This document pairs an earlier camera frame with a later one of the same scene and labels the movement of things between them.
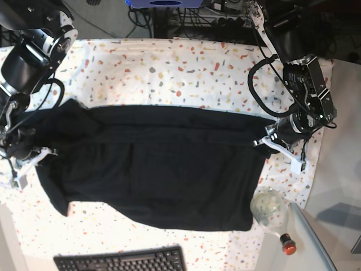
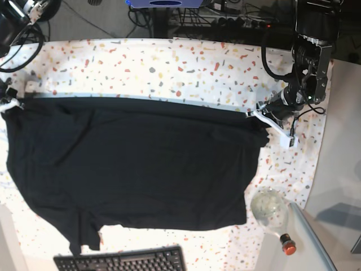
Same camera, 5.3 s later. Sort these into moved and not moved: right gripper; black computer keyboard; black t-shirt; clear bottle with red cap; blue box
Moved: black t-shirt; right gripper
Not moved: blue box; clear bottle with red cap; black computer keyboard
